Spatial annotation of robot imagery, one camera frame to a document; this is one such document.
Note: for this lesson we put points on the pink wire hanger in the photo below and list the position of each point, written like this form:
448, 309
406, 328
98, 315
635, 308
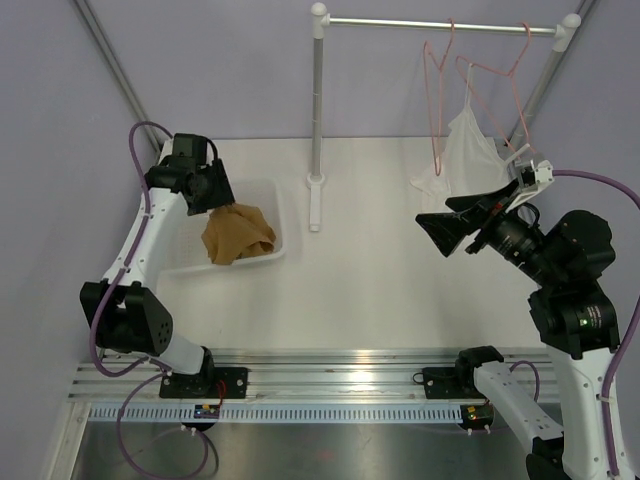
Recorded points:
434, 97
466, 67

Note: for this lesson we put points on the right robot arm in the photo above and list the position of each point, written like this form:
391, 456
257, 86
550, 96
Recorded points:
574, 318

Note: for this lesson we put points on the white slotted cable duct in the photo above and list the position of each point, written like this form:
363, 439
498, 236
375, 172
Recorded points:
281, 414

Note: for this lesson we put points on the brown tank top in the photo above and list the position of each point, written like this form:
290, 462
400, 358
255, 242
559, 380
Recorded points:
237, 232

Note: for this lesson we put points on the aluminium frame post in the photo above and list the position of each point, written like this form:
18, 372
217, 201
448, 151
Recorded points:
570, 31
89, 18

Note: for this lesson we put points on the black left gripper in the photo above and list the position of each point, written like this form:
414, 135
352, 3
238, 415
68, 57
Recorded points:
222, 194

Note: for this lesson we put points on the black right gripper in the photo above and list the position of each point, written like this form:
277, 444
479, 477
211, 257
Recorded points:
450, 229

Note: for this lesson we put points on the white plastic basket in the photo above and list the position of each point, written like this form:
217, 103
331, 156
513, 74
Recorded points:
187, 253

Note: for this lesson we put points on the white tank top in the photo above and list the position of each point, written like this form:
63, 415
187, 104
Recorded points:
469, 162

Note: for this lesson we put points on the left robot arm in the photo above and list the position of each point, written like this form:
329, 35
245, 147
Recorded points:
129, 325

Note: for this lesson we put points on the white clothes rack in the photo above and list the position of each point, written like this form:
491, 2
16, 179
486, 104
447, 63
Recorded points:
321, 21

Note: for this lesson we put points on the right aluminium frame post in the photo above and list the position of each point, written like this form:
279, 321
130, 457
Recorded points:
570, 31

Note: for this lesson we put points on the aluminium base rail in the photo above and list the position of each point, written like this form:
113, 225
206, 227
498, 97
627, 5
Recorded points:
318, 376

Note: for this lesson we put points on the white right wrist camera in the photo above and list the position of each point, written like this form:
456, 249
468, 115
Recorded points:
532, 178

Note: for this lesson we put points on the left aluminium frame post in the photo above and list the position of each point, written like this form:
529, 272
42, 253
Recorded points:
89, 18

